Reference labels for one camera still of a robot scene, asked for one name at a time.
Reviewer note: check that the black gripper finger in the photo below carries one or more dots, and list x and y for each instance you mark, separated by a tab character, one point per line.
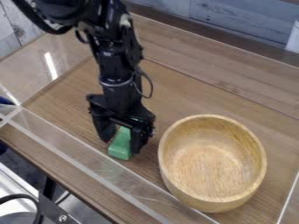
106	128
141	134

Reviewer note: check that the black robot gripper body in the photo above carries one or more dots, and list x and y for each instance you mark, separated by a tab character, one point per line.
121	104

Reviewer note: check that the green rectangular block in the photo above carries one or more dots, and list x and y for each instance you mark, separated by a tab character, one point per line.
119	148

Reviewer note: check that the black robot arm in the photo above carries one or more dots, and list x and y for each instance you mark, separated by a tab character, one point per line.
103	25

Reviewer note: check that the brown wooden bowl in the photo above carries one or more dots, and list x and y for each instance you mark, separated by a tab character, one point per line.
213	162

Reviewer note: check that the black metal stand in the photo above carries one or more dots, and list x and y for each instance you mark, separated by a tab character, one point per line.
49	210

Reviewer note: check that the clear acrylic front wall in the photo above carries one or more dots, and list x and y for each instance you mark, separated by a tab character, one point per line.
119	193

